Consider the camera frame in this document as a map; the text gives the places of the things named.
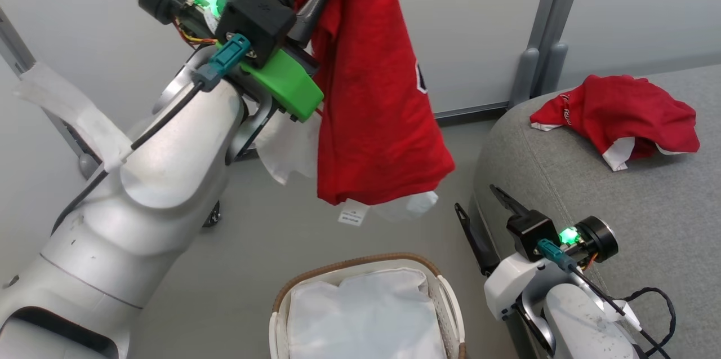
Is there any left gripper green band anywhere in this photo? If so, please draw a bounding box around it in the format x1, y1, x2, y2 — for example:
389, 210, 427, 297
138, 0, 335, 123

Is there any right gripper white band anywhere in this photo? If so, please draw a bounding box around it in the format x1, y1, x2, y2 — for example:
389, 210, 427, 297
455, 185, 619, 321

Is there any red shirt with white label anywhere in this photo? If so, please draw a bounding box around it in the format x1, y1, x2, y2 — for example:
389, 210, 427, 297
256, 0, 456, 228

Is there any red shirt with white cuffs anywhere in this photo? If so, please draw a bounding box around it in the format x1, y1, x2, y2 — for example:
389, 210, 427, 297
529, 74, 701, 172

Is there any grey fabric sofa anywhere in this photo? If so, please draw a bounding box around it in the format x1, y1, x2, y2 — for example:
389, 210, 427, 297
470, 63, 721, 359

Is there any white basket with wicker rim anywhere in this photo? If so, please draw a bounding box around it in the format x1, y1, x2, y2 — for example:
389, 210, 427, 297
269, 252, 468, 359

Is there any white cloth basket liner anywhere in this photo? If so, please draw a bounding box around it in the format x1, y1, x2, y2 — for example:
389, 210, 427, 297
286, 267, 449, 359

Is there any black caster wheel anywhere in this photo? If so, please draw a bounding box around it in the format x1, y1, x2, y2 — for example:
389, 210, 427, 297
202, 201, 222, 229

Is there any white tape strip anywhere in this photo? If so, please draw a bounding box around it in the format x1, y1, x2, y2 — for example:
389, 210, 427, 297
16, 61, 135, 172

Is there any right teal cable connector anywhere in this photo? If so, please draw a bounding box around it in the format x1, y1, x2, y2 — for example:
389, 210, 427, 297
536, 238, 577, 274

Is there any teal cable connector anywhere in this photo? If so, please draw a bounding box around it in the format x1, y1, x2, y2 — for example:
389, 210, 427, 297
194, 33, 252, 92
536, 238, 577, 274

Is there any left teal cable connector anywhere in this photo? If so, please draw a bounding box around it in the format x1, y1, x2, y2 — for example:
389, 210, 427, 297
194, 33, 252, 92

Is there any grey partition bottom rail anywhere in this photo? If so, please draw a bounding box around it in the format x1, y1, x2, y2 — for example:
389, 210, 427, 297
434, 101, 511, 122

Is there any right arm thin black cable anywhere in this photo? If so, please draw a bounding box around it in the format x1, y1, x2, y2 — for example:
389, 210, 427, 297
566, 266, 677, 359

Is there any grey partition corner frame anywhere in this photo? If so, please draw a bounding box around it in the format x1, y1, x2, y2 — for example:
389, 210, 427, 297
0, 8, 86, 158

